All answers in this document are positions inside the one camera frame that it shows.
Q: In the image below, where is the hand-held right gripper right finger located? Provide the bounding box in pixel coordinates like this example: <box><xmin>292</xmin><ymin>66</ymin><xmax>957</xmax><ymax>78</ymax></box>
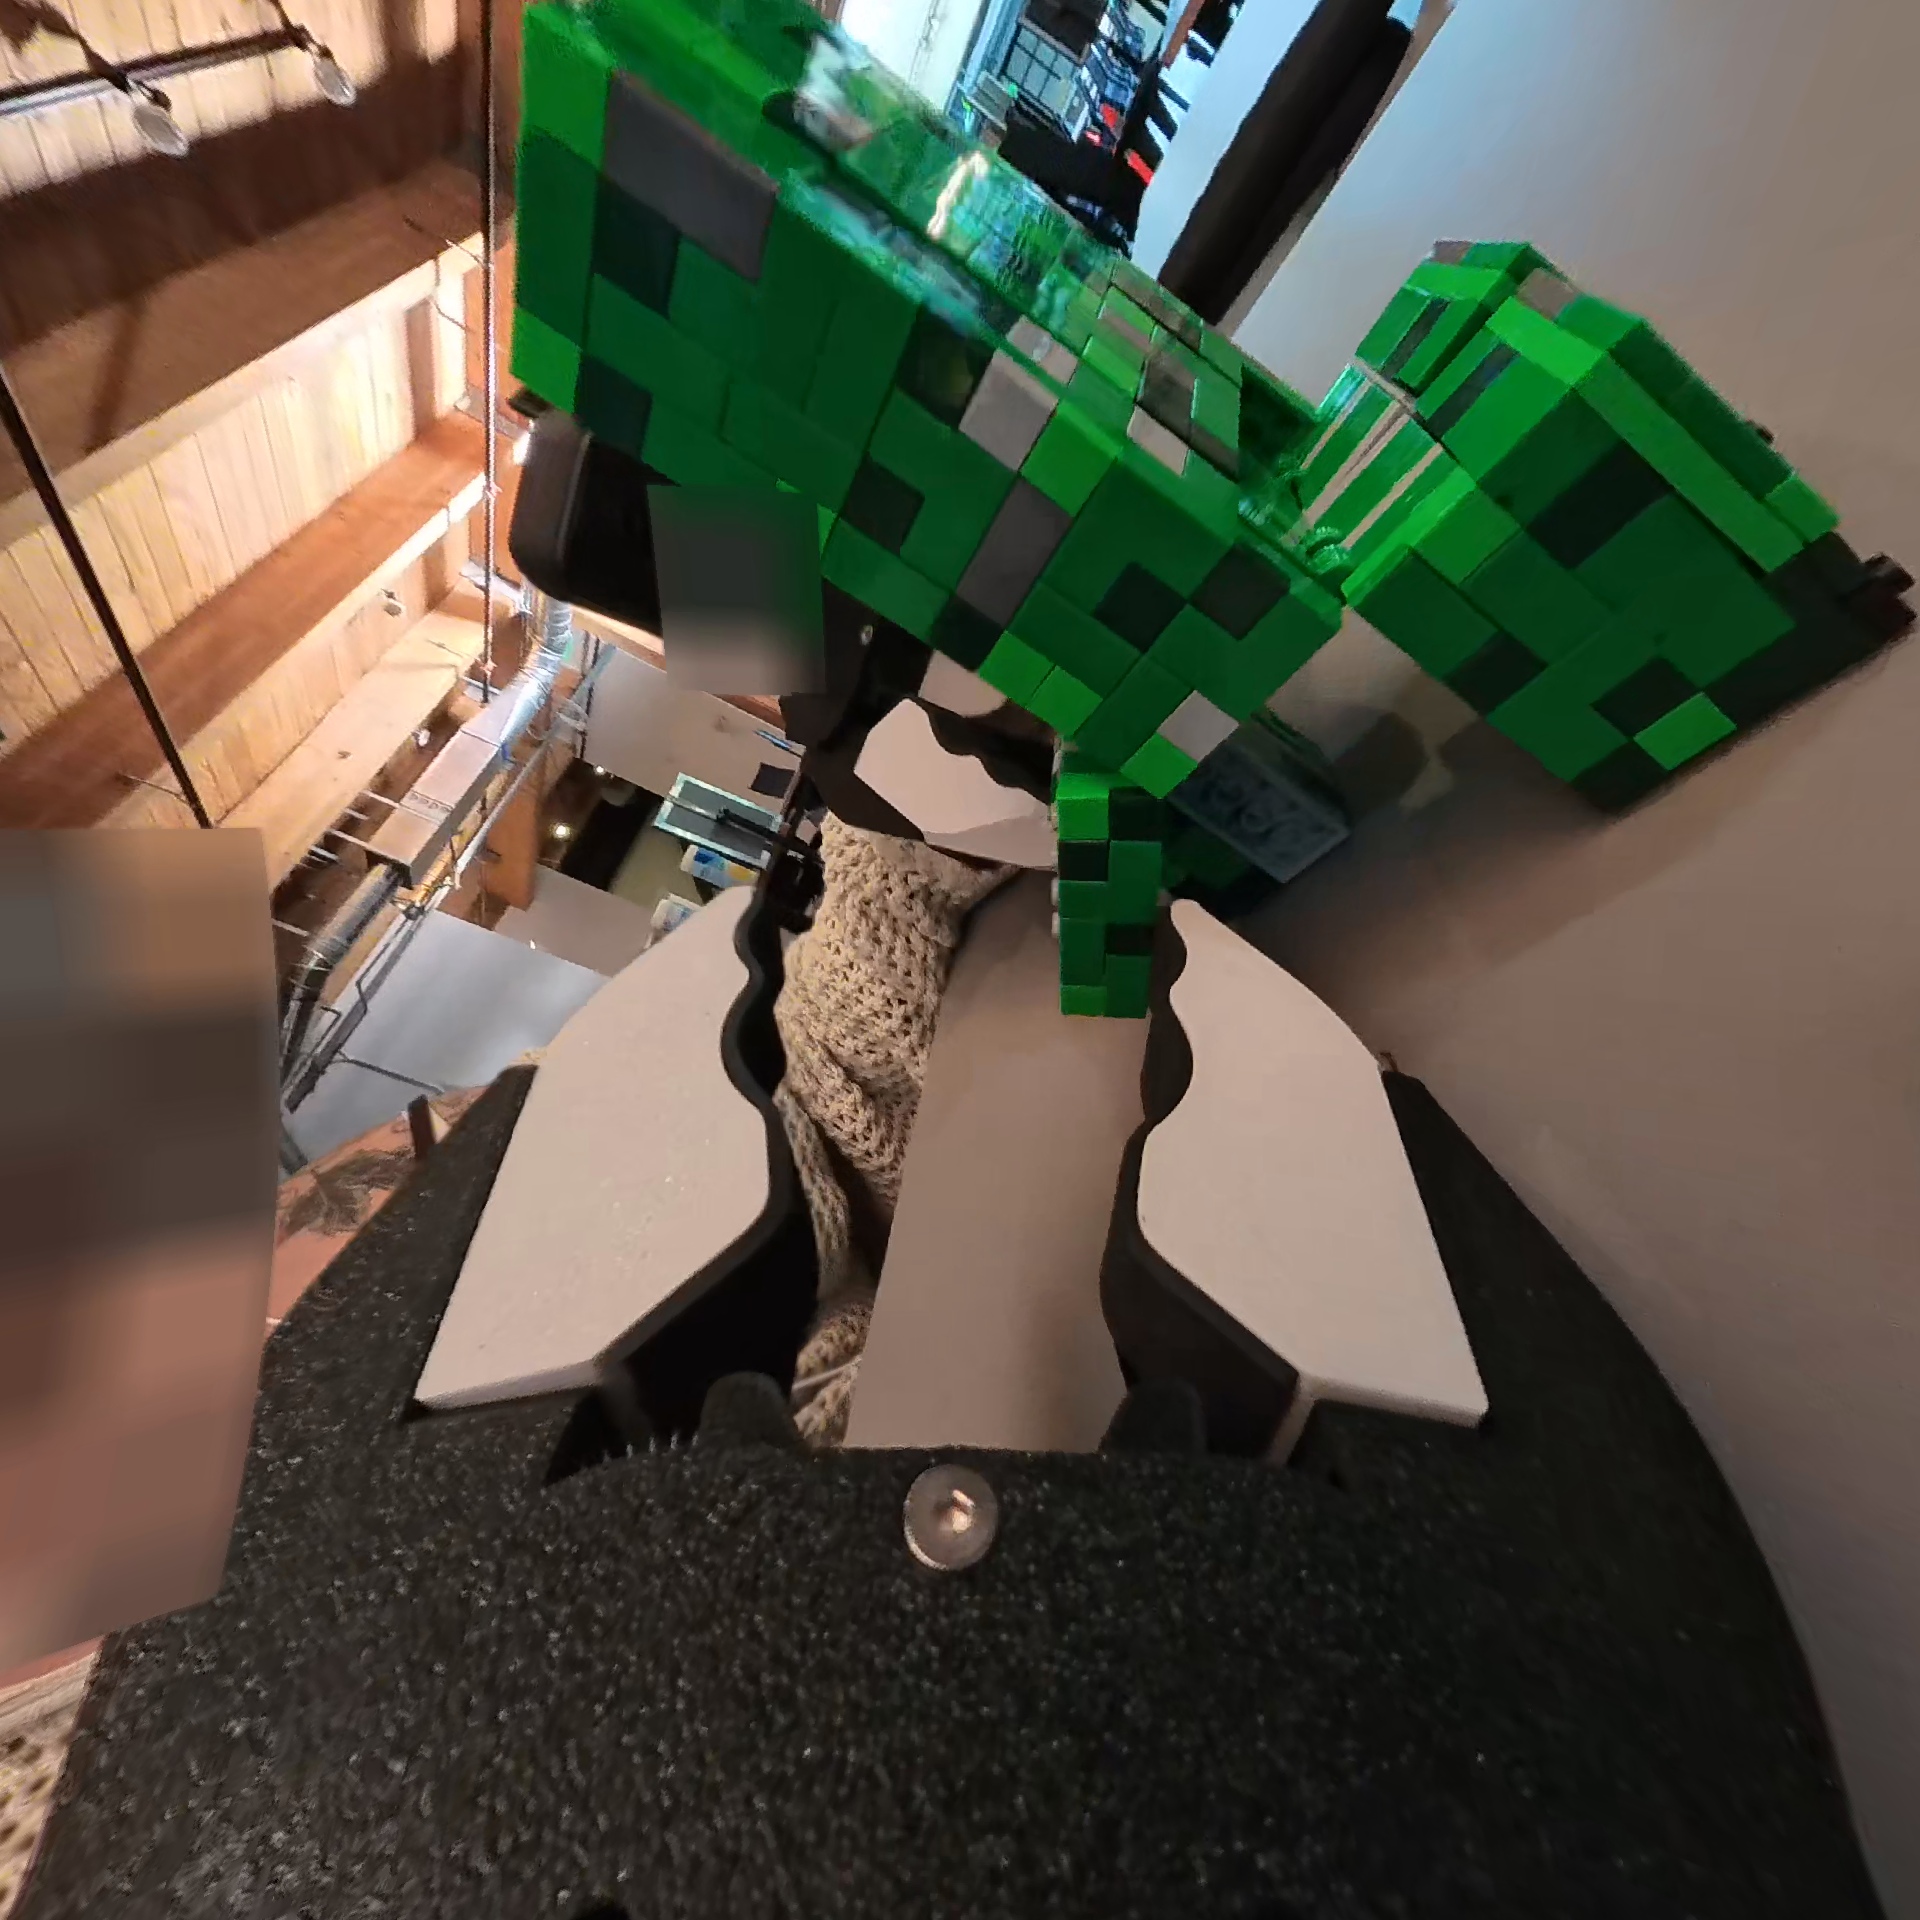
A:
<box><xmin>1102</xmin><ymin>902</ymin><xmax>1491</xmax><ymax>1465</ymax></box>

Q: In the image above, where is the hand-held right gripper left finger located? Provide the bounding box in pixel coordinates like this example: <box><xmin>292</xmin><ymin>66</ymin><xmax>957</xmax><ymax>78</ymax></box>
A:
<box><xmin>411</xmin><ymin>888</ymin><xmax>825</xmax><ymax>1465</ymax></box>

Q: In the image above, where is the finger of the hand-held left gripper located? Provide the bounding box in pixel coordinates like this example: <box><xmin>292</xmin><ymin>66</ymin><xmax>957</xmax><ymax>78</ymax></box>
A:
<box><xmin>849</xmin><ymin>697</ymin><xmax>1059</xmax><ymax>874</ymax></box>

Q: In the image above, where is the green lego creeper figure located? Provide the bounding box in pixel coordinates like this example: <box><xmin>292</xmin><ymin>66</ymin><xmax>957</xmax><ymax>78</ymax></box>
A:
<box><xmin>508</xmin><ymin>0</ymin><xmax>1913</xmax><ymax>1023</ymax></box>

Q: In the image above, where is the person's left forearm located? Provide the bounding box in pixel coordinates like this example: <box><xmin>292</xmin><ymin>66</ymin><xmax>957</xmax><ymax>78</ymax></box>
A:
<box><xmin>773</xmin><ymin>817</ymin><xmax>1038</xmax><ymax>1419</ymax></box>

